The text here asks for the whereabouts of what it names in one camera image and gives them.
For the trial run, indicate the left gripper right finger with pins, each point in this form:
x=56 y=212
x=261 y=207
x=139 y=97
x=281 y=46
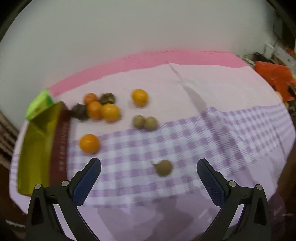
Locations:
x=244 y=212

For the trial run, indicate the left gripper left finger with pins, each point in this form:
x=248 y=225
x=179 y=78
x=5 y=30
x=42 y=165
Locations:
x=42 y=221

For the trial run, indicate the yellow orange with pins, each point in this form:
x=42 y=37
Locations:
x=89 y=144
x=110 y=112
x=140 y=97

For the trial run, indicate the brown longan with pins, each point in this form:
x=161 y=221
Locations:
x=138 y=121
x=151 y=124
x=163 y=168

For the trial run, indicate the orange tangerine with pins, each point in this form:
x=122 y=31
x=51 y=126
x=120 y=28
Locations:
x=89 y=97
x=94 y=110

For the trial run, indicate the gold red toffee tin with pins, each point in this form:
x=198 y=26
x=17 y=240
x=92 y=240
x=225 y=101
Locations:
x=43 y=157

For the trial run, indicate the green tissue pack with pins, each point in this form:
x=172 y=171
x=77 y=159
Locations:
x=41 y=102

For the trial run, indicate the pink purple checkered tablecloth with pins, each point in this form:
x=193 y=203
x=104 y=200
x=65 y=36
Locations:
x=208 y=105

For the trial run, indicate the red orange plastic bag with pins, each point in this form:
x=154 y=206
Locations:
x=279 y=77

